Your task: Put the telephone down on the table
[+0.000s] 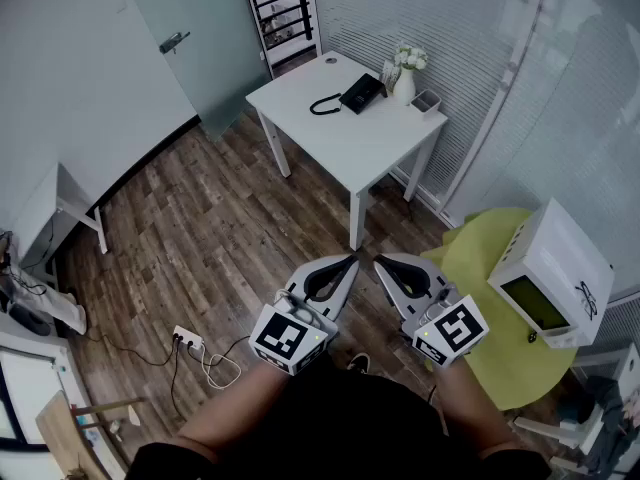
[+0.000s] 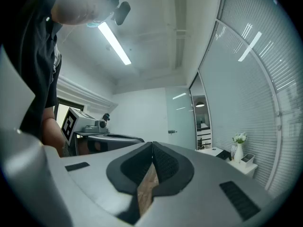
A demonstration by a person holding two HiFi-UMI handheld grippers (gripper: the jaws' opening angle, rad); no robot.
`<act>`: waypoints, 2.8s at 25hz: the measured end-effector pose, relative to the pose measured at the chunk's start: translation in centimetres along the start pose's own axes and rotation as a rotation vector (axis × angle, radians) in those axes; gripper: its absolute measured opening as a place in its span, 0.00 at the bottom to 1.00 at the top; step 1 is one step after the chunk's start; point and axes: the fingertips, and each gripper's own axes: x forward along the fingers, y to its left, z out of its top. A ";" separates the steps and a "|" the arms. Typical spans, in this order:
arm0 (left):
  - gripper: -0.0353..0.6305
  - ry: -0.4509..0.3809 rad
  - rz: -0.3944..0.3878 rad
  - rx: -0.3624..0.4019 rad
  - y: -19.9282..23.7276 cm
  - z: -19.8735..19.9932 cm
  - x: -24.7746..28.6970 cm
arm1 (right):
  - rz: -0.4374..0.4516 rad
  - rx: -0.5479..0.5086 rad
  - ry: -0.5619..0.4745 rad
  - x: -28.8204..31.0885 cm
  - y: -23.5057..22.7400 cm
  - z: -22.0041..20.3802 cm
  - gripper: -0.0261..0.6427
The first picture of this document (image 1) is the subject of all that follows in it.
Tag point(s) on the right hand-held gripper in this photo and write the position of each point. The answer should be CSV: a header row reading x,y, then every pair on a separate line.
x,y
455,328

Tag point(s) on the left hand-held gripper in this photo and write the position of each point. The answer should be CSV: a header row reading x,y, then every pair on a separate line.
x,y
277,338

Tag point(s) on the black telephone base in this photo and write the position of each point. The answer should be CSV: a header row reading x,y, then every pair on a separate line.
x,y
369,95

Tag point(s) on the person's right forearm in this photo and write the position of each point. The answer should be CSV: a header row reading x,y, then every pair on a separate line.
x,y
470,408

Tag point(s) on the person's left forearm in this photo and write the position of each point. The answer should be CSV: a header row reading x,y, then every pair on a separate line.
x,y
235,408

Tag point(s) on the white square table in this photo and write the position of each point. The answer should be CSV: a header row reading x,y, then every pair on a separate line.
x,y
345,138

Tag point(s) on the round table with green cloth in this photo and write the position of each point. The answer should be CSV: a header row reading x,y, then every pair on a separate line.
x,y
480,278

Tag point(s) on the person's shoe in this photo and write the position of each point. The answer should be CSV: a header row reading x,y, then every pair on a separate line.
x,y
359,363

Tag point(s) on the small black key fob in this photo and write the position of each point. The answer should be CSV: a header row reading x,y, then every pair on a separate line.
x,y
533,338

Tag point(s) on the white power strip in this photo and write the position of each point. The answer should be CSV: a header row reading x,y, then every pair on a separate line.
x,y
189,337

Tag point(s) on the person's black clothing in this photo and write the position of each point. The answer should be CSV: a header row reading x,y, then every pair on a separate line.
x,y
340,428

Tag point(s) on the white box appliance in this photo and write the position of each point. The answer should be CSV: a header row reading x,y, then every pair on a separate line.
x,y
560,248

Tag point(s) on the black eyeglasses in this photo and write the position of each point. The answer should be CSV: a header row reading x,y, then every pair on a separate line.
x,y
587,295

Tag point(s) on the white vase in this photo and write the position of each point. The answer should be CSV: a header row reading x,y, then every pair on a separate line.
x,y
404,90

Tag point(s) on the white metal rack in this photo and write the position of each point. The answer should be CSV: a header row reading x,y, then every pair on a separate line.
x,y
550,430

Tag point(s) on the wooden card holder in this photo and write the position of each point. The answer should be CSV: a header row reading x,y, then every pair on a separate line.
x,y
390,75

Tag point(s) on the white flower bouquet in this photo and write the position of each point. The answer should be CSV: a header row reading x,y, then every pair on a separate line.
x,y
412,60

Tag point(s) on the white cloth bundle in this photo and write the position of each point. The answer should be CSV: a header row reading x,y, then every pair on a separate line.
x,y
67,313

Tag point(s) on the frosted glass door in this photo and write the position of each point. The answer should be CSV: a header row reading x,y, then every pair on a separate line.
x,y
215,43

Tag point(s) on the wooden board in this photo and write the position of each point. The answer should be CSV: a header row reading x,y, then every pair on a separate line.
x,y
55,428

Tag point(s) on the white framed panel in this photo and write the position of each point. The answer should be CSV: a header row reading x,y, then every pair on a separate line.
x,y
30,393

